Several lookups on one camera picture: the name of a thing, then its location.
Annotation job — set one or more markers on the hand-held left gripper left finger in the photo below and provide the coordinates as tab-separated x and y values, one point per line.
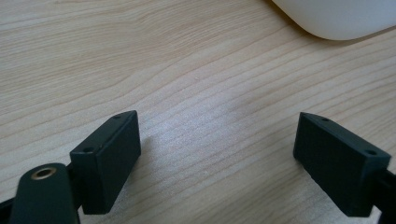
106	168

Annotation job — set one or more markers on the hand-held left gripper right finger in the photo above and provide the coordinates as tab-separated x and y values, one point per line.
339	168

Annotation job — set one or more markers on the white rounded container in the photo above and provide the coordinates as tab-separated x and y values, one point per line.
339	15

